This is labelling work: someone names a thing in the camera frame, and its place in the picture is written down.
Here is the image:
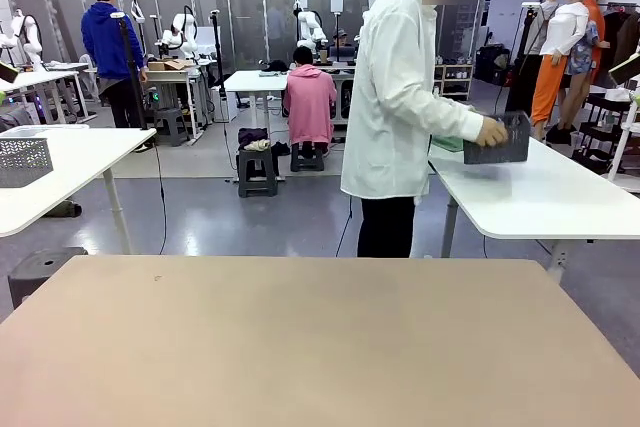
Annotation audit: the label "person's right hand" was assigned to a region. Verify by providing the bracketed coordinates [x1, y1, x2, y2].
[474, 115, 510, 148]

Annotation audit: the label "dark grey basket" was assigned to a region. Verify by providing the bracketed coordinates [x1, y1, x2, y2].
[462, 110, 531, 166]

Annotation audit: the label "person's right forearm white sleeve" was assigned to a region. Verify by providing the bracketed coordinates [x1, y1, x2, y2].
[424, 94, 486, 141]

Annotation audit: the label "grey perforated plastic basket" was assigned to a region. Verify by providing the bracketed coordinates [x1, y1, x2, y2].
[0, 136, 54, 189]

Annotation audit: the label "mannequin with black trousers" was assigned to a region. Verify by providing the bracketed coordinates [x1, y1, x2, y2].
[504, 0, 561, 131]

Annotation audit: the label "wooden shelf unit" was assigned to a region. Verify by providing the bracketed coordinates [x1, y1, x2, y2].
[433, 64, 475, 101]

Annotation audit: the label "black bags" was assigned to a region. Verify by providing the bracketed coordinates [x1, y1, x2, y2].
[473, 44, 512, 87]

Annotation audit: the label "black trolley cart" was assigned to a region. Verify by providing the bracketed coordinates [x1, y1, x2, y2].
[572, 91, 639, 176]

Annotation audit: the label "person in white shirt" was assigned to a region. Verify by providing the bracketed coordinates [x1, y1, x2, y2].
[340, 0, 494, 259]

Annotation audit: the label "mannequin with beige hat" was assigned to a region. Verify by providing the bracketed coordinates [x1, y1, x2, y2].
[559, 0, 612, 133]

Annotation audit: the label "mannequin with orange trousers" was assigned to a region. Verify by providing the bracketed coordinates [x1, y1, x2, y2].
[530, 0, 590, 141]

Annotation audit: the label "rack of dark clothes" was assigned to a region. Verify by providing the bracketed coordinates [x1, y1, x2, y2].
[597, 0, 640, 88]

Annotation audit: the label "seated person with cap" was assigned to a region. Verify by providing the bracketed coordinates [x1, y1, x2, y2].
[327, 29, 359, 61]

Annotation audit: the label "person in pink hoodie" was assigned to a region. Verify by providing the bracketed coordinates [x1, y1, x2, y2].
[283, 45, 339, 158]

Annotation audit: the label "dark grey plastic stool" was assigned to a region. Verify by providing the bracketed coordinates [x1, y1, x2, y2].
[152, 107, 190, 147]
[237, 146, 279, 198]
[7, 246, 89, 309]
[289, 141, 326, 172]

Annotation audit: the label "pile of dark clothes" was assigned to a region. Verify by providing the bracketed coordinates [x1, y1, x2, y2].
[237, 126, 272, 152]

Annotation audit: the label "white computer case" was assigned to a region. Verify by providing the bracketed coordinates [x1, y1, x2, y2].
[212, 86, 239, 123]

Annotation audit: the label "black stand pole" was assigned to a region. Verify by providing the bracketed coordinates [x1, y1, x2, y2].
[209, 9, 226, 96]

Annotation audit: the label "open cardboard box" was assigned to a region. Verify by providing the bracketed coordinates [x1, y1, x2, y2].
[147, 59, 196, 72]

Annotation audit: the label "black tripod with white head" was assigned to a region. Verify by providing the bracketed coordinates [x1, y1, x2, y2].
[109, 10, 149, 131]

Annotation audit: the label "person in blue hoodie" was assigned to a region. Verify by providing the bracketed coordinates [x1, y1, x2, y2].
[81, 0, 149, 129]

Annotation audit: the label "dark object under table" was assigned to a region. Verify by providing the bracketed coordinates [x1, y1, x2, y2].
[42, 200, 84, 219]

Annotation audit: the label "white plastic bin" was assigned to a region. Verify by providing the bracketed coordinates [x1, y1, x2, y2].
[0, 124, 76, 141]

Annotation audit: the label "black camera tripod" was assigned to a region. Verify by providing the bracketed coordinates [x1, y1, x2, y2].
[514, 0, 544, 63]

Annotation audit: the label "white metal rack frame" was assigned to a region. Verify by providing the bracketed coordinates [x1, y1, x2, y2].
[607, 96, 640, 193]

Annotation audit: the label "thin black floor cable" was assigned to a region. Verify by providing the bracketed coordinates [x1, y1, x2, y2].
[149, 139, 168, 255]

